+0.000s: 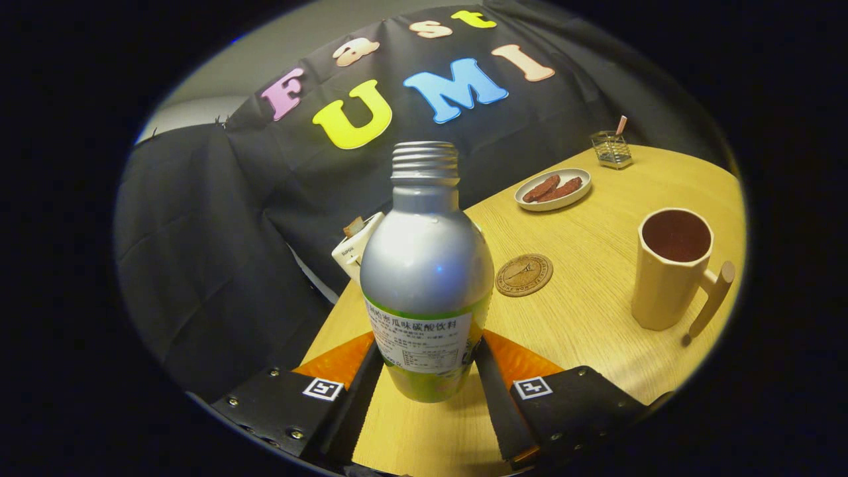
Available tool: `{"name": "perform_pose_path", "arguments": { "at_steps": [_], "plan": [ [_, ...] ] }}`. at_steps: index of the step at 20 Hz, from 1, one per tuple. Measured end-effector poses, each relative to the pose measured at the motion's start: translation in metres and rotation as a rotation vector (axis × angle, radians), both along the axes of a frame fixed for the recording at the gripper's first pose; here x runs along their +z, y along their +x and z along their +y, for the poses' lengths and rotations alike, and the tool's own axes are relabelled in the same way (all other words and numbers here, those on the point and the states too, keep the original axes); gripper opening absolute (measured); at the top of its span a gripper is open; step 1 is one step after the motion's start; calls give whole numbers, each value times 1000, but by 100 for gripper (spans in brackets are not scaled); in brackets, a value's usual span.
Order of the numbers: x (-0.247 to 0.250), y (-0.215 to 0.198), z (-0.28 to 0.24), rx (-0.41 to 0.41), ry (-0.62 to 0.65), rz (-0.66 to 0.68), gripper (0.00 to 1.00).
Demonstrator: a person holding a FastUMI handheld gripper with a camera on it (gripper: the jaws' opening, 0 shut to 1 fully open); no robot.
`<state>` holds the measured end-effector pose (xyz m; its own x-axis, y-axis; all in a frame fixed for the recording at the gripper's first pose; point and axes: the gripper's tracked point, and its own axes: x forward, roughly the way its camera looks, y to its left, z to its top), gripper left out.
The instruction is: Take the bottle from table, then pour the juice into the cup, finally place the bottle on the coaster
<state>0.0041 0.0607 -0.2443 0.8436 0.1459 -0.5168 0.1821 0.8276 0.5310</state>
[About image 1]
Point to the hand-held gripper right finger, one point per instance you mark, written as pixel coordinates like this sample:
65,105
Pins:
507,417

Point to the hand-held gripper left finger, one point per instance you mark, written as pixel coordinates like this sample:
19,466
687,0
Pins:
354,414

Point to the round cork coaster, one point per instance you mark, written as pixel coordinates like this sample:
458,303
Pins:
524,275

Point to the silver green juice bottle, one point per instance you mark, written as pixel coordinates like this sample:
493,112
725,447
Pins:
427,265

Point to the wooden table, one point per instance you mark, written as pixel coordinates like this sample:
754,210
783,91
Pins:
596,344

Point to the white toaster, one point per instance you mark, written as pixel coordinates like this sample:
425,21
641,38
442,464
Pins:
351,255

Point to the bread slice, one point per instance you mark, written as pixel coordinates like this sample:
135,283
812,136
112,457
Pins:
353,226

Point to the white oval plate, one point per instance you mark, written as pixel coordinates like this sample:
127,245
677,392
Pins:
553,205

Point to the brown sausage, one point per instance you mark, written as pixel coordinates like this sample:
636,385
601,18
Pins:
541,188
566,188

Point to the pink straw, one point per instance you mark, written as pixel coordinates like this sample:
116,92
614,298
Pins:
621,124

